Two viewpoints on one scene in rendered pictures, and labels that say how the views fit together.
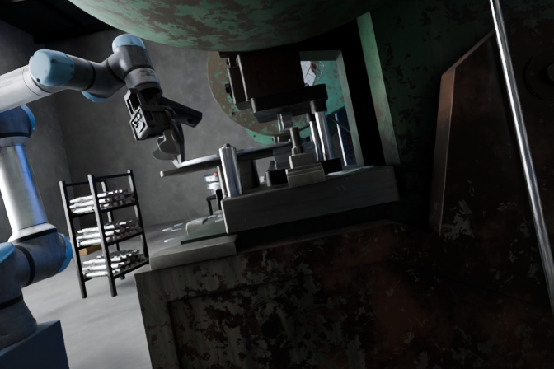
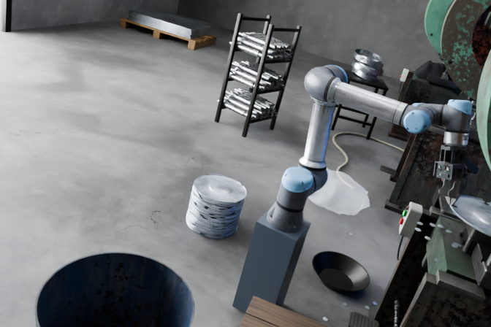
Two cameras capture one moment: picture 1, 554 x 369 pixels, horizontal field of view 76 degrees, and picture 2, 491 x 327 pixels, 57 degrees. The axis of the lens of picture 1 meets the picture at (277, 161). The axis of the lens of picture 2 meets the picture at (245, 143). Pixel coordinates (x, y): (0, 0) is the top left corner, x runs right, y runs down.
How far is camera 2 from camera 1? 120 cm
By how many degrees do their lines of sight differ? 26
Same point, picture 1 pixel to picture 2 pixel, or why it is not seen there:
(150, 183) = not seen: outside the picture
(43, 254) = (318, 183)
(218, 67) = (465, 9)
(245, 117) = (459, 71)
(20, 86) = (387, 116)
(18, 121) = not seen: hidden behind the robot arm
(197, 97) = not seen: outside the picture
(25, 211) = (320, 152)
